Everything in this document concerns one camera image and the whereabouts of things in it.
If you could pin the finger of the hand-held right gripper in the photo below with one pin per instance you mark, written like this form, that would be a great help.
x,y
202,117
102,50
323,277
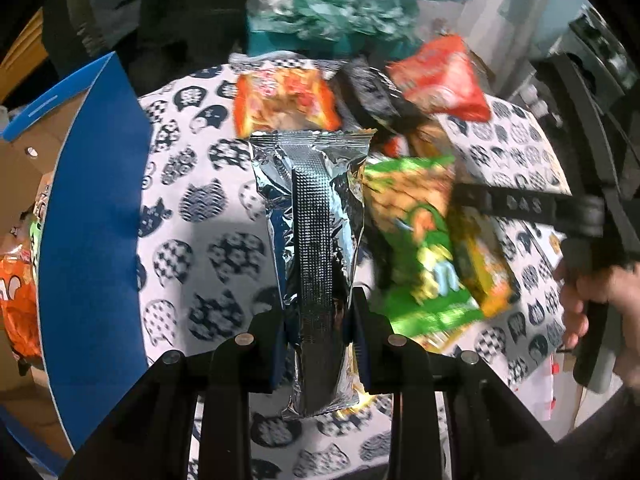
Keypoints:
x,y
475,199

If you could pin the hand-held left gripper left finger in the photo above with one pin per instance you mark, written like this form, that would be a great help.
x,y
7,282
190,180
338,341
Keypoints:
x,y
274,355

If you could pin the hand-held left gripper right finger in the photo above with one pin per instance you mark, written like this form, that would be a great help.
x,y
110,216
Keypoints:
x,y
361,350

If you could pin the green snack packet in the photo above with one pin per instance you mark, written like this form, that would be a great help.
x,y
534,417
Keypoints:
x,y
410,210

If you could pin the yellow snack packet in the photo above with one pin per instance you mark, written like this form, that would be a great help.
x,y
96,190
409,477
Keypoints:
x,y
482,265

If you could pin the red snack packet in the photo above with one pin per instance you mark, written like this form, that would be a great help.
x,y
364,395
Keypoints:
x,y
440,80

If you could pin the black snack packet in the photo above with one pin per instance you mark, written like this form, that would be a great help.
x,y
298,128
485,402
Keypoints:
x,y
370,95

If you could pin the silver foil snack packet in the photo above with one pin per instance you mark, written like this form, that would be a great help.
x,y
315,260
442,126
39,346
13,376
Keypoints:
x,y
310,210

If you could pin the blue cardboard box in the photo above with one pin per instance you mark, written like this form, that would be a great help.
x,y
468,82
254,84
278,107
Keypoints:
x,y
90,210

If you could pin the orange white-dotted snack packet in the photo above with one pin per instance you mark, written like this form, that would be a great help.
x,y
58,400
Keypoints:
x,y
17,305

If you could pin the person's right hand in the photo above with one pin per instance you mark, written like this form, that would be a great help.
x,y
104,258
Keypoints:
x,y
625,305

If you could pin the cat print tablecloth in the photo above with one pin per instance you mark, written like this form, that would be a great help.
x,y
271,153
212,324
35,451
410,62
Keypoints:
x,y
210,220

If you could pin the teal plastic bag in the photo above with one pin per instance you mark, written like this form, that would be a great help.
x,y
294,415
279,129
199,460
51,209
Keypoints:
x,y
325,20

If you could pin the hanging black jacket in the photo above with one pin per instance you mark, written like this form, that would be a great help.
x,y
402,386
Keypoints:
x,y
175,10

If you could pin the wooden louvered cabinet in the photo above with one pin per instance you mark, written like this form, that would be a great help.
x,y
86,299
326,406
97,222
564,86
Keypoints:
x,y
20,45

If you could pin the dark metal frame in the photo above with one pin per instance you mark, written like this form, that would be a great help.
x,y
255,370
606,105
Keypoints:
x,y
585,110

